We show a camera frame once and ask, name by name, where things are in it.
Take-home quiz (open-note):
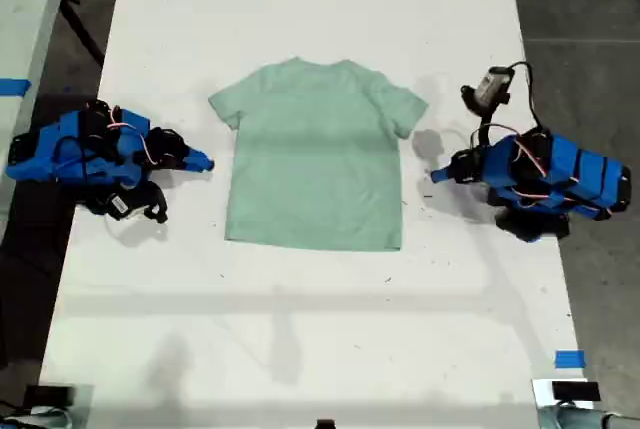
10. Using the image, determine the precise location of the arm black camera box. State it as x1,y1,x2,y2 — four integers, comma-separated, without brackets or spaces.
106,186,169,224
460,66,516,113

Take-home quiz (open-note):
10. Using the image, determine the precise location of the grey pipe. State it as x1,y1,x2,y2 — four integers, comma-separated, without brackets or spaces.
0,408,71,429
539,402,640,429

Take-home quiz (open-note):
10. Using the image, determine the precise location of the camera black cable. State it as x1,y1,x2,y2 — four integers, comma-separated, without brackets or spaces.
507,61,549,133

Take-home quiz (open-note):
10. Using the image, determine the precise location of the blue tape strip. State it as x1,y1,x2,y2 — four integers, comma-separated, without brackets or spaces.
554,349,587,370
0,77,32,96

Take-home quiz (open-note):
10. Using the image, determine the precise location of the pale side table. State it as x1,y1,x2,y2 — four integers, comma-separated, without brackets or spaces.
0,0,72,245

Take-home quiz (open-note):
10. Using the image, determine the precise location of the black stand leg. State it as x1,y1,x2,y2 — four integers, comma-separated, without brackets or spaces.
58,0,107,69

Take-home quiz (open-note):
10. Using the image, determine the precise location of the pale green t-shirt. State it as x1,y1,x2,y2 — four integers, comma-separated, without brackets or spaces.
207,56,431,254

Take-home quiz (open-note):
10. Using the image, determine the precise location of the camera black stalk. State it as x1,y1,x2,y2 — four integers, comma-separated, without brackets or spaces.
142,171,169,200
470,98,501,150

